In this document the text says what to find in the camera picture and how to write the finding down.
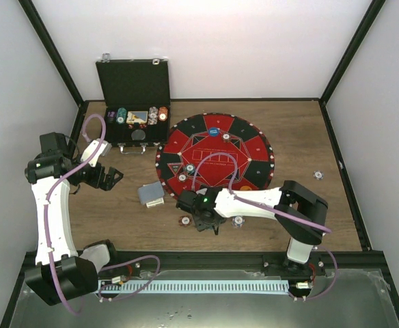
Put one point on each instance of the red poker chip stack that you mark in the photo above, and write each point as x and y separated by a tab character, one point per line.
184	221

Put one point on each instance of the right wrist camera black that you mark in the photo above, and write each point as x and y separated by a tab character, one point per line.
186	201

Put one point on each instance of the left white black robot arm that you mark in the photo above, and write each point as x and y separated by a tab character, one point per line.
61	273

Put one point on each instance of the orange chips in case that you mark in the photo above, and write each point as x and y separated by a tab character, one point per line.
163	114

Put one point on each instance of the teal chips in case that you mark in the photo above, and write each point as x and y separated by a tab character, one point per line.
121	115

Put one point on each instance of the blue blind button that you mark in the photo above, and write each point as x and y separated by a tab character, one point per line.
213	132

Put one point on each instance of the black poker chip case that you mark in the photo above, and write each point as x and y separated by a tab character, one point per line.
136	85

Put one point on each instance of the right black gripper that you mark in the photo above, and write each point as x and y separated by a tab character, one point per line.
201	225

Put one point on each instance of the card deck in case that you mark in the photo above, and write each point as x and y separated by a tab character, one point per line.
137	117

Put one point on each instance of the round red black poker mat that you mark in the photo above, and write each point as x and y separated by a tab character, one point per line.
247	160

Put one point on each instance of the blue poker chip stack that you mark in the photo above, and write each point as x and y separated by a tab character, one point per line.
238	221

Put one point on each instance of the black round button in case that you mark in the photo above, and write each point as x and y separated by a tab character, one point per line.
138	135

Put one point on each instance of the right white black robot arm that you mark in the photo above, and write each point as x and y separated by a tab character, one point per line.
299	211

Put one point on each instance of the lone blue white chip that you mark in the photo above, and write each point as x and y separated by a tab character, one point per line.
318	175

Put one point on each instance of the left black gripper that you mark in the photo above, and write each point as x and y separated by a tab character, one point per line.
108	184

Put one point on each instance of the teal chip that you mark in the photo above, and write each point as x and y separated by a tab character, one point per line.
189	168

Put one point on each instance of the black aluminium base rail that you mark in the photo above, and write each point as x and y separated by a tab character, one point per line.
270	263

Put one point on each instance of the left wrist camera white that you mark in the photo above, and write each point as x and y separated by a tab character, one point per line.
91	148

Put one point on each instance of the light blue slotted cable duct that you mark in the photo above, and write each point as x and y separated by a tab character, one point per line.
257	287

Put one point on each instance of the blue card deck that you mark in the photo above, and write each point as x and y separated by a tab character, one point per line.
150	192

